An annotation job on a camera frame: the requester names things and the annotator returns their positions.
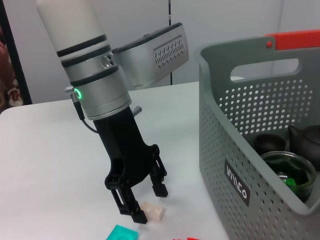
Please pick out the black teapot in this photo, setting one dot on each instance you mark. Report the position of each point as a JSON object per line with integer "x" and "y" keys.
{"x": 310, "y": 145}

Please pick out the coral red toy block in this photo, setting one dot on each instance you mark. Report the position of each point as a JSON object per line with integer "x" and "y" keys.
{"x": 192, "y": 238}

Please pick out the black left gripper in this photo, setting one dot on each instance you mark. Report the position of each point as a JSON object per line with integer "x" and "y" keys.
{"x": 125, "y": 150}

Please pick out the grey perforated storage basket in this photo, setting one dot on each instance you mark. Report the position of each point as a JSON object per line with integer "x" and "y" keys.
{"x": 220, "y": 137}

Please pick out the red patterned cloth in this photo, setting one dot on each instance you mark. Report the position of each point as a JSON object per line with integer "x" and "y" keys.
{"x": 12, "y": 95}

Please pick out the green toy block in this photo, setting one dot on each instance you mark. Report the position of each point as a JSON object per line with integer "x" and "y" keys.
{"x": 291, "y": 181}

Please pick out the black vertical frame post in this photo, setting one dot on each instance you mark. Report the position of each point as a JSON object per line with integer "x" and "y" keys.
{"x": 17, "y": 50}

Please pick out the teal toy block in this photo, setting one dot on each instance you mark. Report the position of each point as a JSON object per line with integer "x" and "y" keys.
{"x": 122, "y": 233}

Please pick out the white toy block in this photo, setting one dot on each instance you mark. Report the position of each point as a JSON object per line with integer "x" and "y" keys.
{"x": 152, "y": 211}

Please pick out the glass teacup with black base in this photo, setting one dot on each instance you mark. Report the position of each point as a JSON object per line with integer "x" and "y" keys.
{"x": 302, "y": 175}

